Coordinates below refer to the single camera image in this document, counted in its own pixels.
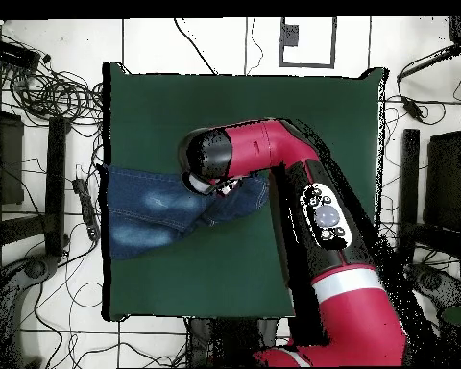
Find black network switch box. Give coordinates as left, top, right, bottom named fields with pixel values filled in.
left=0, top=38, right=41, bottom=71

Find long black cable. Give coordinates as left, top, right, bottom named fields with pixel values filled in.
left=173, top=17, right=219, bottom=75

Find dark green table cloth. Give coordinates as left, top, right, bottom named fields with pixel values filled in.
left=102, top=61, right=389, bottom=322

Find black power adapter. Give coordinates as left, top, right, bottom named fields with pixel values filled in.
left=400, top=95, right=425, bottom=121

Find blue denim jeans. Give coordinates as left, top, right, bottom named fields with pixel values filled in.
left=106, top=164, right=271, bottom=261

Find black power strip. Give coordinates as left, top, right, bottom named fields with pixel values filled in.
left=71, top=177, right=102, bottom=242

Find black rod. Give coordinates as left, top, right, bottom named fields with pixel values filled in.
left=396, top=42, right=461, bottom=84

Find black cable tangle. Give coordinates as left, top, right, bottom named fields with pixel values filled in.
left=0, top=57, right=105, bottom=128

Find black metal frame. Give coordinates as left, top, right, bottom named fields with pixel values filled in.
left=397, top=128, right=461, bottom=265
left=0, top=86, right=69, bottom=262

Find grey stand foot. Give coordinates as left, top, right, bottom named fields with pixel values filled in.
left=404, top=262, right=461, bottom=312
left=0, top=254, right=61, bottom=368

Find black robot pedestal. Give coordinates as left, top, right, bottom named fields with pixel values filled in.
left=185, top=317, right=291, bottom=368

